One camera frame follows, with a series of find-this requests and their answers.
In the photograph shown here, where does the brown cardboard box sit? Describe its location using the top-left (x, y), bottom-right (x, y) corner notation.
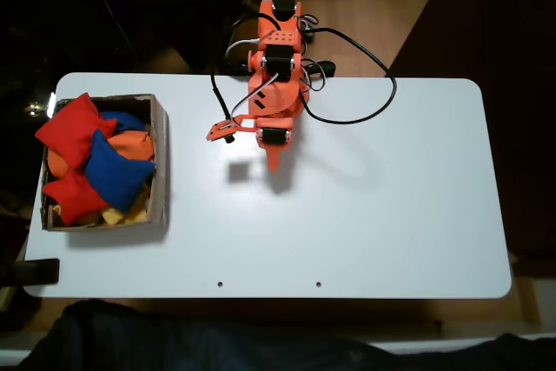
top-left (40, 93), bottom-right (170, 233)

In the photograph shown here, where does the red bean bag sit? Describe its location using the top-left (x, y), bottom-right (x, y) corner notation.
top-left (42, 169), bottom-right (109, 227)
top-left (34, 92), bottom-right (119, 172)

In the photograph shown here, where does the large blue bean bag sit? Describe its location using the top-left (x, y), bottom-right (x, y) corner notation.
top-left (83, 129), bottom-right (156, 215)

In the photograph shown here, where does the black table clamp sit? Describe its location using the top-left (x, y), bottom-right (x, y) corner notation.
top-left (0, 257), bottom-right (61, 288)

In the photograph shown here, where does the person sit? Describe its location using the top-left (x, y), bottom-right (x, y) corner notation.
top-left (17, 299), bottom-right (556, 371)

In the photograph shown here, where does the white cable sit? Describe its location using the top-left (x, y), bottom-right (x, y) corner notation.
top-left (224, 36), bottom-right (261, 59)

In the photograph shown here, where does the yellow bean bag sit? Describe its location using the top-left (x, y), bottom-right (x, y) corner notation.
top-left (100, 186), bottom-right (151, 227)

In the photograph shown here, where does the orange camera mount plate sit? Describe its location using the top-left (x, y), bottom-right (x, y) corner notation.
top-left (205, 113), bottom-right (257, 145)

